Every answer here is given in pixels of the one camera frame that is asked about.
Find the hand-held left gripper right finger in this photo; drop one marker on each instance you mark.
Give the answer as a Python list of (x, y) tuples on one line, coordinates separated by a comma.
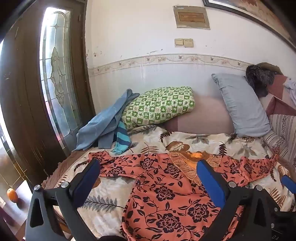
[(210, 183)]

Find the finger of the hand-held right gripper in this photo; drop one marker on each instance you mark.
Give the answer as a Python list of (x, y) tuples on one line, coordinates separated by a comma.
[(288, 182)]

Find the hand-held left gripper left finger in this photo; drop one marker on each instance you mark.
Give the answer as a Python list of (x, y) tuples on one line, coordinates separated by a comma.
[(91, 176)]

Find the orange floral garment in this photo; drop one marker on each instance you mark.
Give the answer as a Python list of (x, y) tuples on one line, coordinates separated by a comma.
[(166, 185)]

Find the leaf print blanket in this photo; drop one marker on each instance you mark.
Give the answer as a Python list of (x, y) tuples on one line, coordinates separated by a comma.
[(111, 192)]

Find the teal striped garment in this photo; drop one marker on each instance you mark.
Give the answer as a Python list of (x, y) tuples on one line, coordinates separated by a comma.
[(121, 139)]

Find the striped cushion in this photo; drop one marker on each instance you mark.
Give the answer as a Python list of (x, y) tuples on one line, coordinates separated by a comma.
[(281, 129)]

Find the blue cloth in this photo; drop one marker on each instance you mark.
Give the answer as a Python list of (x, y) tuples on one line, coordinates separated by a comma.
[(104, 122)]

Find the pink cushion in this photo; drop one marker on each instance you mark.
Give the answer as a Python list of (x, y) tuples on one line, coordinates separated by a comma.
[(203, 115)]

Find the orange fruit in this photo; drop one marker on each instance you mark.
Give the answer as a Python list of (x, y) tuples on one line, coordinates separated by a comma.
[(12, 195)]

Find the grey blue pillow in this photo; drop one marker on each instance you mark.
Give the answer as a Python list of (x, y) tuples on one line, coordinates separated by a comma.
[(240, 104)]

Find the wooden side table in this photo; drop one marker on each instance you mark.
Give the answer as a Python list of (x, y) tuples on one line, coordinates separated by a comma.
[(13, 210)]

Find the maroon cloth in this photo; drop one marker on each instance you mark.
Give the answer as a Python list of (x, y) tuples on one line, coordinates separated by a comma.
[(277, 92)]

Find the white crumpled cloth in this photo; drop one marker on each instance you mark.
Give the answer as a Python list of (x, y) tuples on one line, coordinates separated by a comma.
[(291, 89)]

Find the green checked pillow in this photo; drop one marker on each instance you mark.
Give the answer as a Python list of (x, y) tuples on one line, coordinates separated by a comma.
[(159, 104)]

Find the dark furry cloth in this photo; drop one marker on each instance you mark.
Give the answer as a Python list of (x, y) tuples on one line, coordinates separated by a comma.
[(259, 78)]

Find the brown wooden door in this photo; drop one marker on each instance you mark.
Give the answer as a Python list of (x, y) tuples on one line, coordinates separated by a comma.
[(20, 92)]

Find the leaded glass door panel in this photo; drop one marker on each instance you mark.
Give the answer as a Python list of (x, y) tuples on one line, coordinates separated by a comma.
[(57, 69)]

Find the olive brown cloth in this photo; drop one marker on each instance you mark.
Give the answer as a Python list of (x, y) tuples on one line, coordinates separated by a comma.
[(269, 66)]

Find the beige wall switch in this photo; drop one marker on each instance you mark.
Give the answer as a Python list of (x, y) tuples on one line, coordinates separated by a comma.
[(178, 42), (188, 42)]

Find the framed wall plaque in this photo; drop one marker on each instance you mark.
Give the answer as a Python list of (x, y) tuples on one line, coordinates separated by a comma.
[(192, 17)]

